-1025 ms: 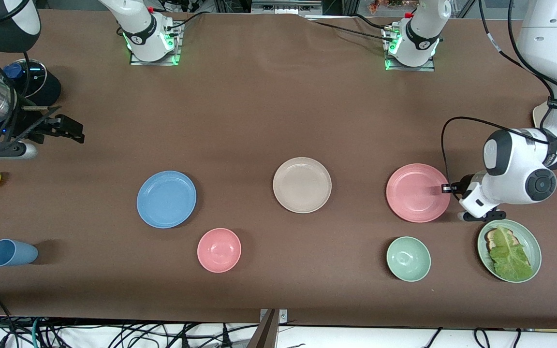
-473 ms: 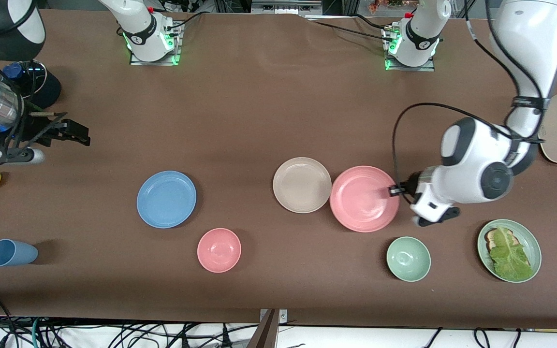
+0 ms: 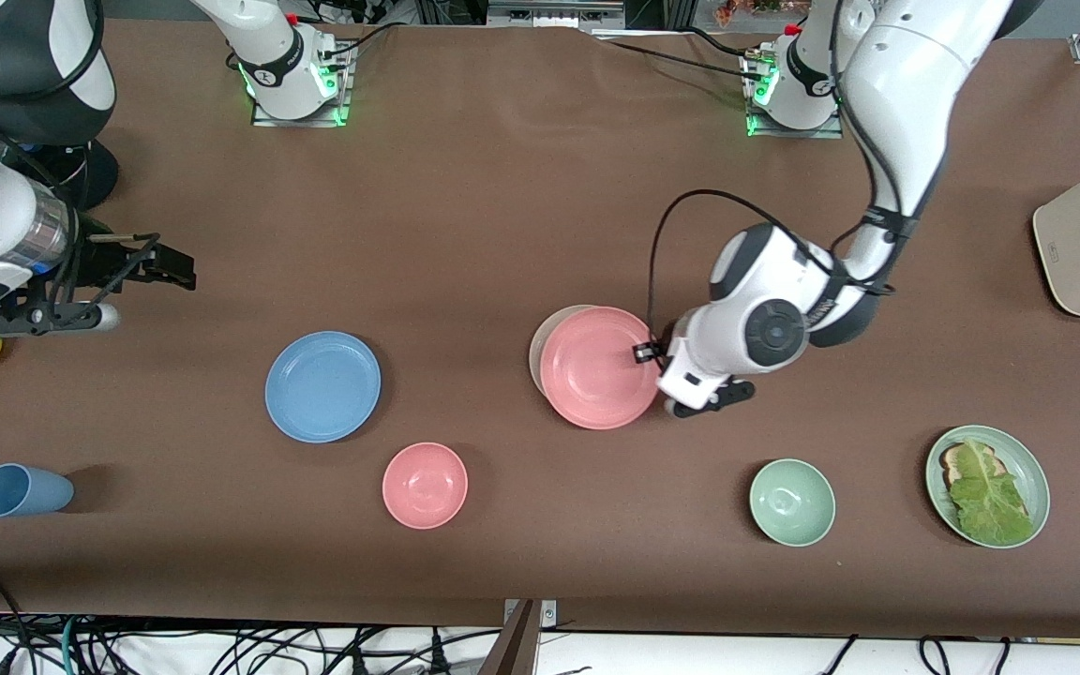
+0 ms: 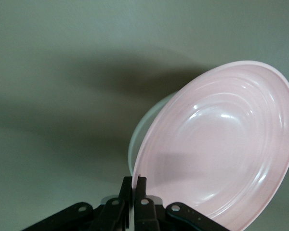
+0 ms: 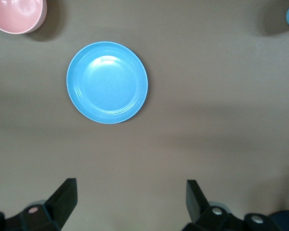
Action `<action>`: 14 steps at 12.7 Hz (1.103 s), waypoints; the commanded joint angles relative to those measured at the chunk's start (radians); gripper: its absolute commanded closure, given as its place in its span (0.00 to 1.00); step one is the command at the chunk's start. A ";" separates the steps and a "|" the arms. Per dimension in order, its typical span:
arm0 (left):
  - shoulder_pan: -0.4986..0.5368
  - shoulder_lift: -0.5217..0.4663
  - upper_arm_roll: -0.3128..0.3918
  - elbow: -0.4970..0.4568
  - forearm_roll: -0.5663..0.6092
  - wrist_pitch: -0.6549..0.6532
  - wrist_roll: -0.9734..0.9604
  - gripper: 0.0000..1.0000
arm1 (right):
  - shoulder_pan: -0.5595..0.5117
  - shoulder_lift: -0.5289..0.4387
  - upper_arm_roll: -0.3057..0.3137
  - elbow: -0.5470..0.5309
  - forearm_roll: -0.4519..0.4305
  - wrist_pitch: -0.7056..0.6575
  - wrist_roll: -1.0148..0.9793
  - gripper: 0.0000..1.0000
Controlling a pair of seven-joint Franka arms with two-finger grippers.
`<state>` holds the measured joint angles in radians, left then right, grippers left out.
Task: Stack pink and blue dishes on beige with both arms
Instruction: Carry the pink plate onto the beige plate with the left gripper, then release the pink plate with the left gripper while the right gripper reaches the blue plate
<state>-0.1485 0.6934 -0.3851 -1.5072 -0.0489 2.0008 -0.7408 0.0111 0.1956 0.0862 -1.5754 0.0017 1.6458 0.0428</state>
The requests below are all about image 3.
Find black base cable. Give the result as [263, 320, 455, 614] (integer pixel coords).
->
[685, 26, 755, 62]
[601, 39, 771, 83]
[320, 21, 410, 65]

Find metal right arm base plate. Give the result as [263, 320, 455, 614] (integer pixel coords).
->
[251, 42, 353, 128]

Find green bowl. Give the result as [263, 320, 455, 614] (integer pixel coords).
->
[749, 457, 837, 548]

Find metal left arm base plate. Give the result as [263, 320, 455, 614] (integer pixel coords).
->
[746, 52, 846, 140]

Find green plate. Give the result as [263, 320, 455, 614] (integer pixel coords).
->
[924, 425, 1052, 549]

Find green lettuce leaf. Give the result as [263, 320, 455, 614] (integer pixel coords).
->
[948, 438, 1036, 547]

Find dark grey beam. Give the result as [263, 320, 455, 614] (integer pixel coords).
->
[479, 600, 541, 675]

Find black saucepan blue handle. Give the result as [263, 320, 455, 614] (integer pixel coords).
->
[29, 139, 120, 213]

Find blue cup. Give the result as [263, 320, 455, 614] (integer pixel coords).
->
[0, 463, 75, 518]

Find aluminium frame bar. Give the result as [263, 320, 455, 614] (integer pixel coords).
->
[487, 0, 625, 29]

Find silver table bracket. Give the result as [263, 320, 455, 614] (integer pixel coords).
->
[502, 598, 558, 627]

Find brown table cloth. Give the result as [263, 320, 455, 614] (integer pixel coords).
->
[0, 17, 1080, 640]

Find orange artificial flowers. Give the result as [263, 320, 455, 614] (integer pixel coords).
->
[713, 0, 808, 24]

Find pink bowl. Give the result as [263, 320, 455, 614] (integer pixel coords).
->
[382, 442, 470, 531]

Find beige plate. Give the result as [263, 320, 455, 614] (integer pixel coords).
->
[529, 305, 597, 395]

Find pink plate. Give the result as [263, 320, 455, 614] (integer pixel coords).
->
[539, 307, 663, 431]

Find toasted bread slice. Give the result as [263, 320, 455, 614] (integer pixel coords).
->
[939, 443, 1005, 488]

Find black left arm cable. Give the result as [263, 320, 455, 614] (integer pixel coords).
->
[648, 0, 911, 350]

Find blue plate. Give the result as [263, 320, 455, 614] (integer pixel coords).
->
[264, 331, 383, 444]

